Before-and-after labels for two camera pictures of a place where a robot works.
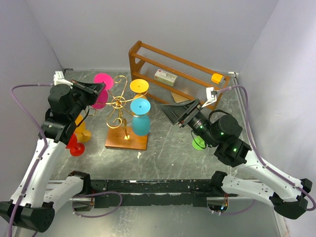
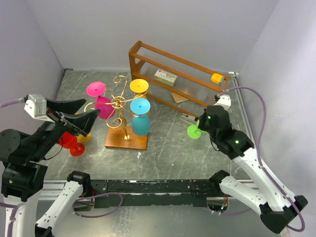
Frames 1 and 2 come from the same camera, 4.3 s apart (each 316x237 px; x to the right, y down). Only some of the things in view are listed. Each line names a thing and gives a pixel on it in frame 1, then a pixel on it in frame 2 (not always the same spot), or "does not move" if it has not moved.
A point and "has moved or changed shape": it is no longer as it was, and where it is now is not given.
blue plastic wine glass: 140,123 does not move
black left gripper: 91,89 to 82,122
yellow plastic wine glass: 139,86 does not move
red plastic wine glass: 76,148 does not move
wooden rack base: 115,138 does not move
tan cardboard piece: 178,98 does not move
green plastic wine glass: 200,141 has moved or changed shape
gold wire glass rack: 117,117 does not move
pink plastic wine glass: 102,98 to 97,89
